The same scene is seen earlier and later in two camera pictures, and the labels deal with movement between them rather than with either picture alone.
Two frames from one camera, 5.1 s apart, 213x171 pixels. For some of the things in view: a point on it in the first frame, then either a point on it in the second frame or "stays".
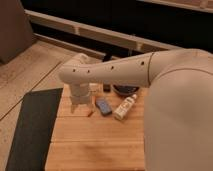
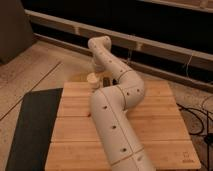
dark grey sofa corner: [16, 35] stays
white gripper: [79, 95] -> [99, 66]
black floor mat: [33, 129] stays
